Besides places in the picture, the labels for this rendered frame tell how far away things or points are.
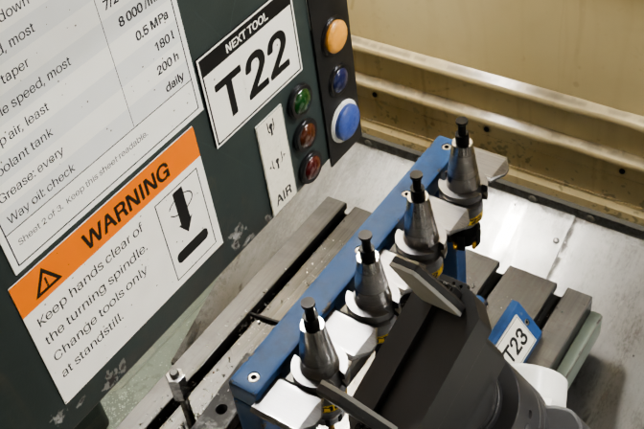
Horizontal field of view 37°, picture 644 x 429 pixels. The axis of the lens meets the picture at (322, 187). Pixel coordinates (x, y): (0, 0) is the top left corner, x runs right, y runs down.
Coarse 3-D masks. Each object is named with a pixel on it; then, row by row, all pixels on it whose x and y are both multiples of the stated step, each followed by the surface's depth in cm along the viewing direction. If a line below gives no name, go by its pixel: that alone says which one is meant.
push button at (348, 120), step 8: (352, 104) 75; (344, 112) 74; (352, 112) 75; (336, 120) 74; (344, 120) 74; (352, 120) 75; (336, 128) 75; (344, 128) 75; (352, 128) 76; (336, 136) 75; (344, 136) 75
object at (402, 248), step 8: (440, 224) 118; (400, 232) 118; (440, 232) 117; (400, 240) 117; (440, 240) 116; (400, 248) 116; (408, 248) 116; (432, 248) 116; (440, 248) 117; (408, 256) 116; (416, 256) 115; (424, 256) 115; (432, 256) 115; (440, 256) 118; (432, 264) 116
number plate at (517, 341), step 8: (512, 320) 140; (520, 320) 141; (512, 328) 140; (520, 328) 140; (504, 336) 138; (512, 336) 139; (520, 336) 140; (528, 336) 141; (496, 344) 137; (504, 344) 138; (512, 344) 139; (520, 344) 140; (528, 344) 141; (504, 352) 138; (512, 352) 138; (520, 352) 139; (528, 352) 140; (512, 360) 138; (520, 360) 139
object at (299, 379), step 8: (336, 352) 106; (344, 352) 106; (296, 360) 106; (344, 360) 105; (296, 368) 105; (344, 368) 104; (296, 376) 104; (304, 376) 104; (336, 376) 104; (344, 376) 104; (296, 384) 104; (304, 384) 103; (312, 384) 103; (336, 384) 105; (344, 384) 105; (312, 392) 103
